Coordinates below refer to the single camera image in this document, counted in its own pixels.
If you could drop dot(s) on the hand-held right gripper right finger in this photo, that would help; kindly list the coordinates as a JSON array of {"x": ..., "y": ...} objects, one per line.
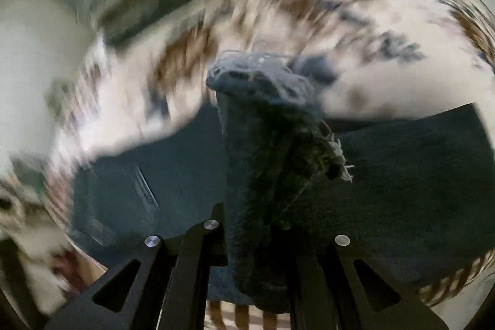
[{"x": 309, "y": 260}]

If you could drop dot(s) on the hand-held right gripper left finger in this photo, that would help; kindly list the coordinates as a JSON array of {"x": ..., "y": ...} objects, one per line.
[{"x": 210, "y": 233}]

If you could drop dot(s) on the dark grey pants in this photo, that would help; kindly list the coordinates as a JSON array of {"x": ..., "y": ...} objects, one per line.
[{"x": 386, "y": 179}]

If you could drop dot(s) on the patterned cream bed blanket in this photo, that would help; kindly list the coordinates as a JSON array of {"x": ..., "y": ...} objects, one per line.
[{"x": 270, "y": 24}]

